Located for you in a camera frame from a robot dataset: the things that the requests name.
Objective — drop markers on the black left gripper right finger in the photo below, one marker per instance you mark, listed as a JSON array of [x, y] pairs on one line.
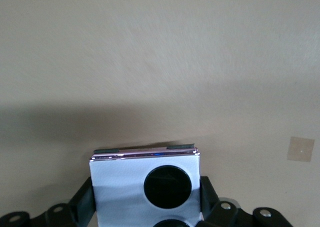
[[212, 212]]

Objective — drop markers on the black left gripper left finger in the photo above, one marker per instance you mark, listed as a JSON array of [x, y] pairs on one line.
[[82, 204]]

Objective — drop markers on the lavender white flip phone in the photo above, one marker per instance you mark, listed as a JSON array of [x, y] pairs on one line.
[[117, 177]]

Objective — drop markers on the brown tape patch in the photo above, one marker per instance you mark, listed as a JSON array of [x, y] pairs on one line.
[[300, 149]]

